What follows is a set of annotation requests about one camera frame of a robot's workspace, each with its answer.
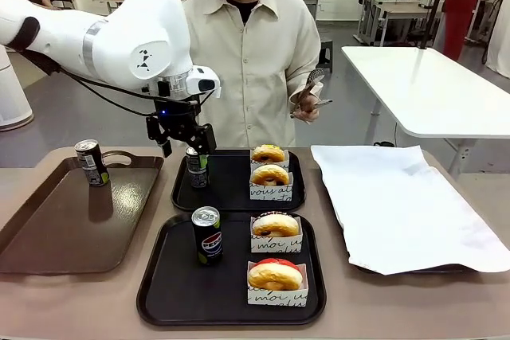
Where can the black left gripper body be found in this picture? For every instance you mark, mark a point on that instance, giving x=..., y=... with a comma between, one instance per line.
x=175, y=117

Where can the person's left hand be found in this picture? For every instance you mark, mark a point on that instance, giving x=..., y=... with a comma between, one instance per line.
x=308, y=107

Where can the metal serving tongs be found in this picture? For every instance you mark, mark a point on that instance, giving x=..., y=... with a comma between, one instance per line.
x=316, y=77

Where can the black Pepsi soda can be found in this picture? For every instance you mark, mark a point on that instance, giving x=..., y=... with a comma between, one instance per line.
x=207, y=242
x=195, y=174
x=92, y=165

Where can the white round floor unit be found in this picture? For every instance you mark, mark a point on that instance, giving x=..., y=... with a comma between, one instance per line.
x=12, y=93

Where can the white table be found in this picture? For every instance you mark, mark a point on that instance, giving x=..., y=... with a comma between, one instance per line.
x=430, y=85

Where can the dark tray under paper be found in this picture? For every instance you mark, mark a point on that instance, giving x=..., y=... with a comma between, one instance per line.
x=446, y=270

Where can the black stand pole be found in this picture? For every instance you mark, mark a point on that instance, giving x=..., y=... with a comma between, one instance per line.
x=436, y=1

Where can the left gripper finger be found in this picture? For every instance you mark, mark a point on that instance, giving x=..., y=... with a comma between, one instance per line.
x=153, y=129
x=205, y=139

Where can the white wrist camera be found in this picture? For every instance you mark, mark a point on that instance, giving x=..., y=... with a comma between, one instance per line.
x=201, y=82

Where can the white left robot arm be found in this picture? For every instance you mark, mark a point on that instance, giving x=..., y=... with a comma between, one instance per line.
x=139, y=37

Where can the white paper sheet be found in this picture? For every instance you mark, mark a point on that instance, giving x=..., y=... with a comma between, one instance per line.
x=398, y=204

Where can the black stool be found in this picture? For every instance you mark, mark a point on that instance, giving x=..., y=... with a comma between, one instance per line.
x=326, y=53

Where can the person in beige shirt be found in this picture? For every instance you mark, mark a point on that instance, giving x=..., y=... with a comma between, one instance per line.
x=255, y=57

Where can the red glazed donut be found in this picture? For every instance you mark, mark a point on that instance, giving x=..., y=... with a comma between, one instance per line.
x=275, y=274

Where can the person in red dress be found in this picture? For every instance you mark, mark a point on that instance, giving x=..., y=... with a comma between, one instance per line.
x=462, y=5

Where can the black plastic serving tray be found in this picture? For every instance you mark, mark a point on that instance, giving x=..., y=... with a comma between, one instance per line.
x=191, y=296
x=231, y=192

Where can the yellow donut with sprinkles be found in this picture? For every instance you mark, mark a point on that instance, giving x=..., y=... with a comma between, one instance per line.
x=267, y=153

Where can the person's left forearm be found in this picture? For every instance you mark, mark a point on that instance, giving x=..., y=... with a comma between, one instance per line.
x=308, y=71

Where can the brown plastic serving tray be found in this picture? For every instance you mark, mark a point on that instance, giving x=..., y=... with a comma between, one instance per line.
x=60, y=228

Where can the grey background workbench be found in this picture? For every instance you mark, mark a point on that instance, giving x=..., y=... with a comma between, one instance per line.
x=398, y=9

